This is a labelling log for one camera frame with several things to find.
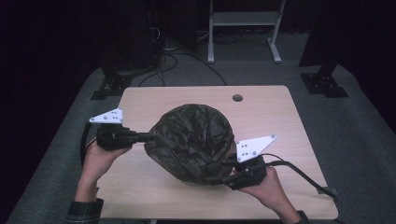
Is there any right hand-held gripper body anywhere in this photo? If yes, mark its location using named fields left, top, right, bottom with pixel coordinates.
left=228, top=133, right=277, bottom=191

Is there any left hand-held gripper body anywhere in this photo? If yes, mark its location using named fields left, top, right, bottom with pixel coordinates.
left=89, top=107, right=139, bottom=152

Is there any black garbage bag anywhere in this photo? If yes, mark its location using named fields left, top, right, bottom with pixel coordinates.
left=143, top=103, right=236, bottom=187

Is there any person's right hand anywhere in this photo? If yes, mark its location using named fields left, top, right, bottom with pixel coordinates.
left=238, top=166, right=302, bottom=224

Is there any person's left hand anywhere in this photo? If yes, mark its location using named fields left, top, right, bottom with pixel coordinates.
left=79, top=138, right=134, bottom=187

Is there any black stand base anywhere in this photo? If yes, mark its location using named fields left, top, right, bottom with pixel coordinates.
left=90, top=55, right=135, bottom=101
left=298, top=61, right=349, bottom=99

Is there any grey tape piece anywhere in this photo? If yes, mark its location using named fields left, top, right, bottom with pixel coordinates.
left=316, top=186, right=339, bottom=196

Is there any dark equipment cabinet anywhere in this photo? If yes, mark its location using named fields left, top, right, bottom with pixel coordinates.
left=101, top=0, right=164, bottom=71

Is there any white metal stand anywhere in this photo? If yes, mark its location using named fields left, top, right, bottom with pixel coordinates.
left=206, top=0, right=288, bottom=65

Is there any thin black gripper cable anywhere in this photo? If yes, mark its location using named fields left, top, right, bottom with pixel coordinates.
left=79, top=121, right=98, bottom=166

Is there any black floor cable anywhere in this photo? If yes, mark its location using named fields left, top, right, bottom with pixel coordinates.
left=137, top=51, right=229, bottom=88

